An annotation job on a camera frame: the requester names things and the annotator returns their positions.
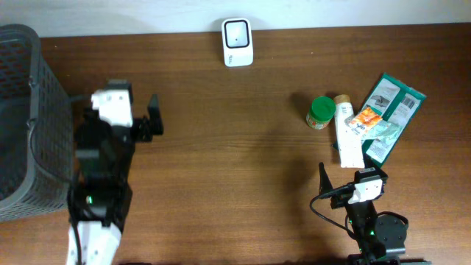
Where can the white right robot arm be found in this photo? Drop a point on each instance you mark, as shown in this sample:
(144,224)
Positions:
(380,236)

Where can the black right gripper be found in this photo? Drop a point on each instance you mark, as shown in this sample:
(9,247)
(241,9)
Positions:
(324,184)

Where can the grey plastic basket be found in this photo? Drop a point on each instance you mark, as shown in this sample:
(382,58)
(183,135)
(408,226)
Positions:
(36,129)

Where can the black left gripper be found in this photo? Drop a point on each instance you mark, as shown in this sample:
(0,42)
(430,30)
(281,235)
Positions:
(137,127)

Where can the mint green snack pouch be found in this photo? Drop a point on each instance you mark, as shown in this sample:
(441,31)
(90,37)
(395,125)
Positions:
(383,131)

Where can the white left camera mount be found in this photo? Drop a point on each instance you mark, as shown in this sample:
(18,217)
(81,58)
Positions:
(114,103)

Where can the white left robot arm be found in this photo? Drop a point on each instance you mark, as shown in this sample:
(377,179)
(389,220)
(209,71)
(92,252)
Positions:
(100,194)

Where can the orange snack packet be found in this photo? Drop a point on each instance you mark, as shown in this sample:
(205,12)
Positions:
(364,121)

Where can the green 3M gloves packet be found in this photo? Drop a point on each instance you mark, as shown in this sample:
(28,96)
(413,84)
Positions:
(395,102)

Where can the green lid jar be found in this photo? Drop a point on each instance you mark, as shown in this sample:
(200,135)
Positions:
(321,111)

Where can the white tube gold cap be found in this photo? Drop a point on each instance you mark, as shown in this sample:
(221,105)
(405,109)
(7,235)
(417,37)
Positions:
(348,143)

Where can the white barcode scanner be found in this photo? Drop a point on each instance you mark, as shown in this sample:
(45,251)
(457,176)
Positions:
(237,42)

